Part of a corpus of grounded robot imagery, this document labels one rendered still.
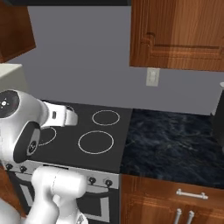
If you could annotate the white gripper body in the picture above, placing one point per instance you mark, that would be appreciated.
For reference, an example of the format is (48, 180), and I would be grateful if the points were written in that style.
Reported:
(71, 119)

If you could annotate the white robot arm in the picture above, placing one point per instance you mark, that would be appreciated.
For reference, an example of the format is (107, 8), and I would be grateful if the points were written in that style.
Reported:
(55, 186)

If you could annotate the black hob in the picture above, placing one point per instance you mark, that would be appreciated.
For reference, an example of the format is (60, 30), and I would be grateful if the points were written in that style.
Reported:
(96, 137)

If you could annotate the black oven knob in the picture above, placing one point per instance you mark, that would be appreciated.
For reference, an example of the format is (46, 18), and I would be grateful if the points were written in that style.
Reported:
(22, 169)
(9, 166)
(92, 180)
(108, 183)

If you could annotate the pale cream box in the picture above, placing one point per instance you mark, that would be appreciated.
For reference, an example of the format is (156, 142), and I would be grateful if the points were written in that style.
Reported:
(11, 77)

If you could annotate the silver oven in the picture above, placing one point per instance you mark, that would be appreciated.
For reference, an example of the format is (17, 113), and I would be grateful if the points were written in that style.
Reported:
(102, 204)

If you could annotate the wooden base cupboard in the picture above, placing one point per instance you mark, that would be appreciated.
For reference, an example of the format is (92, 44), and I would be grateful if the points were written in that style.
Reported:
(8, 192)

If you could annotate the wooden drawer front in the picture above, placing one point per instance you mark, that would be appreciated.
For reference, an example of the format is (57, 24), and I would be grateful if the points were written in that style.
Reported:
(151, 186)

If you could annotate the dark range hood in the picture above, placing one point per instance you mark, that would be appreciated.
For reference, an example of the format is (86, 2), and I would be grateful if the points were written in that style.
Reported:
(73, 2)

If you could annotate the wooden base cupboard door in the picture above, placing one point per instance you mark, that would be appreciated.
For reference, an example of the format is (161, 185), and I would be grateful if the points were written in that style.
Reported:
(208, 215)
(148, 211)

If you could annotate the black countertop appliance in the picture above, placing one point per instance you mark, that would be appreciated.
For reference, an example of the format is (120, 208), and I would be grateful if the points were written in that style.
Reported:
(219, 116)

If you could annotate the white wall socket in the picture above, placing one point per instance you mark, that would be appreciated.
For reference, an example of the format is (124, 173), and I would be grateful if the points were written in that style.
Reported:
(152, 77)

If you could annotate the wooden wall cupboard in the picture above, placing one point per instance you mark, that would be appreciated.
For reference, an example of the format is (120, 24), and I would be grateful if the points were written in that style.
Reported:
(14, 26)

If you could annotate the wooden wall cupboard door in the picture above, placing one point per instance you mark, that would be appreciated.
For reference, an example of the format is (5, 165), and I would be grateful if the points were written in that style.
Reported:
(178, 32)

